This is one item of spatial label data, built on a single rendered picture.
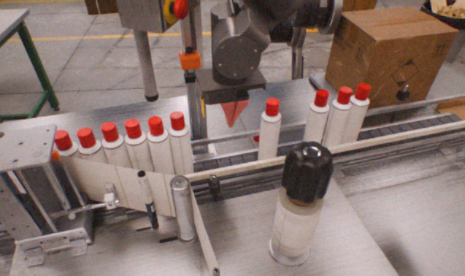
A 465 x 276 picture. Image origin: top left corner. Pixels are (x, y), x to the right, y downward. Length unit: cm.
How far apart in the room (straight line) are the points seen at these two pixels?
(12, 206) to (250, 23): 55
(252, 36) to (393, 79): 92
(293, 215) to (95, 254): 45
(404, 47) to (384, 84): 13
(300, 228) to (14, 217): 55
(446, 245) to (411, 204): 13
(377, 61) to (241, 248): 74
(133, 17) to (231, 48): 32
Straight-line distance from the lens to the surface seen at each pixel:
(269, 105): 80
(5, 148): 71
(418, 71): 131
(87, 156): 79
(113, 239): 82
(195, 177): 85
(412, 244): 94
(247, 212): 82
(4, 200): 72
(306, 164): 53
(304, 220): 61
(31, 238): 81
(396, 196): 102
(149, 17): 66
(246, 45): 39
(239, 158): 94
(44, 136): 70
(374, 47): 114
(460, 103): 150
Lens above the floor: 154
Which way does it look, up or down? 42 degrees down
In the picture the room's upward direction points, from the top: straight up
